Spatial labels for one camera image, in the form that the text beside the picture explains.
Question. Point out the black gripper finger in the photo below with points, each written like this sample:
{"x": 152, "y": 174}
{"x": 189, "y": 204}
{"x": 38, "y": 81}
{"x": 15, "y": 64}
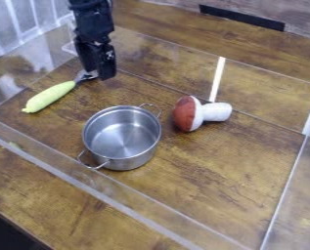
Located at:
{"x": 106, "y": 64}
{"x": 86, "y": 54}

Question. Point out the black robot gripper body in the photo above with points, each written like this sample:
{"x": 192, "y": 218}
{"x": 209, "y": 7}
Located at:
{"x": 94, "y": 20}

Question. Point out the stainless steel pot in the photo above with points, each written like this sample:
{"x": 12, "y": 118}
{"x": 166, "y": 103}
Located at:
{"x": 120, "y": 137}

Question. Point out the clear acrylic triangular stand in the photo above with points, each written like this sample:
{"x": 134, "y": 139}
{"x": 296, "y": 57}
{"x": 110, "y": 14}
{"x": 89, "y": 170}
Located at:
{"x": 69, "y": 48}

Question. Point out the red toy mushroom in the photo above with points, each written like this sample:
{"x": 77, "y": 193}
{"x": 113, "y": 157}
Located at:
{"x": 191, "y": 113}

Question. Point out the black strip on table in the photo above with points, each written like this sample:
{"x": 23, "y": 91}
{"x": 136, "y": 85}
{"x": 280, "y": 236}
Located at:
{"x": 235, "y": 16}

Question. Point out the clear acrylic front barrier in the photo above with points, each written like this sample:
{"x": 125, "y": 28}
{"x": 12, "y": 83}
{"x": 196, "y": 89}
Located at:
{"x": 154, "y": 214}

